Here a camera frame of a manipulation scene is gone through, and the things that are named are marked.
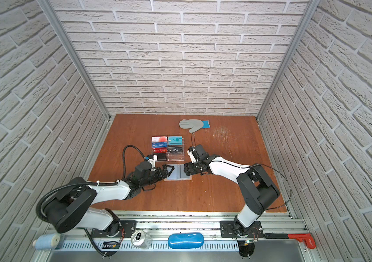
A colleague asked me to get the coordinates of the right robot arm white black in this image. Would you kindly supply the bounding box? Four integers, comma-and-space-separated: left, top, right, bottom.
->
184, 155, 280, 229

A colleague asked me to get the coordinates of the black corrugated cable left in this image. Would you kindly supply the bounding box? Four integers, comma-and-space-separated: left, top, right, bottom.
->
35, 145, 147, 223

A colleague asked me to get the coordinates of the clear acrylic card display stand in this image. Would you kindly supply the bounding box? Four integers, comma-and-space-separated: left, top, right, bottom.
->
151, 136, 185, 162

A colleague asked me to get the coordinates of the thin black cable right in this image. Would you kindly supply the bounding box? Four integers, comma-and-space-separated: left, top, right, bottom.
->
190, 132, 291, 210

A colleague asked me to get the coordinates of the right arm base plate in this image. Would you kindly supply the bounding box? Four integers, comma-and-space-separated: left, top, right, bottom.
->
220, 221, 264, 239

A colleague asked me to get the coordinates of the small black label box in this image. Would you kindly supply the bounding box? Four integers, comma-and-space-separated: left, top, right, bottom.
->
102, 241, 121, 250

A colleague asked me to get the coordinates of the white red april card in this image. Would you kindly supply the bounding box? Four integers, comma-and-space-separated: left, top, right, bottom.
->
152, 136, 168, 143

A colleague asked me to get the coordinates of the beige leather card holder wallet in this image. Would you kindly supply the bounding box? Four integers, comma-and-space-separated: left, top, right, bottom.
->
165, 164, 191, 181

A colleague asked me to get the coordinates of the teal VIP card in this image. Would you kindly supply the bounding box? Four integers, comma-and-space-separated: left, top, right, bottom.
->
167, 136, 183, 146

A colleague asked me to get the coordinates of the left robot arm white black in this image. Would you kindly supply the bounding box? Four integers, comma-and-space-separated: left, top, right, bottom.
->
36, 161, 175, 237

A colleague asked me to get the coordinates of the red black handled tool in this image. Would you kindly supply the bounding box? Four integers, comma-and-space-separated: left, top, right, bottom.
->
264, 233, 317, 250

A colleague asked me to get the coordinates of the dark black card lower left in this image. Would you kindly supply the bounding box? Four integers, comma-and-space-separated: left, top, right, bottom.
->
155, 153, 167, 161

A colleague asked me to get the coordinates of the black VIP card in stand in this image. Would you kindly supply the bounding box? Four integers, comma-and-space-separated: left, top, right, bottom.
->
167, 147, 184, 154

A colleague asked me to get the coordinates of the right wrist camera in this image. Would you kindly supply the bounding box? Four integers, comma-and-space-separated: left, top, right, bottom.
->
187, 145, 210, 163

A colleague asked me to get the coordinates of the red gold VIP card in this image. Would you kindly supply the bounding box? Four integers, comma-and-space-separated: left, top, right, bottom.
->
152, 147, 167, 153

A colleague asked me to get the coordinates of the blue VIP card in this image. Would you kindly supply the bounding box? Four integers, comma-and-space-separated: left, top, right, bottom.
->
152, 142, 167, 148

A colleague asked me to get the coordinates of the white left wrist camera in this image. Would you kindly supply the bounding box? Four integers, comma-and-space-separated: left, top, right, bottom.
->
145, 154, 158, 168

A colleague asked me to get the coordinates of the aluminium frame rail right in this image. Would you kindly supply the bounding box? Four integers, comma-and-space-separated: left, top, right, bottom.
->
256, 0, 321, 120

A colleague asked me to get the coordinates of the silver can top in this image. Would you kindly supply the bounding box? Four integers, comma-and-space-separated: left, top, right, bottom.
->
131, 229, 152, 249

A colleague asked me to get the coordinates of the blue oval case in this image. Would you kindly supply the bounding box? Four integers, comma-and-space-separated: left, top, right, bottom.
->
167, 233, 205, 250

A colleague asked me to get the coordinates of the grey blue work glove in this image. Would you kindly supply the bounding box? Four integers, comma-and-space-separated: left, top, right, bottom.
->
179, 119, 210, 133

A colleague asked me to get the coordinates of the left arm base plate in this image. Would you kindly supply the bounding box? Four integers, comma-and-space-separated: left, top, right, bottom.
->
91, 220, 137, 239

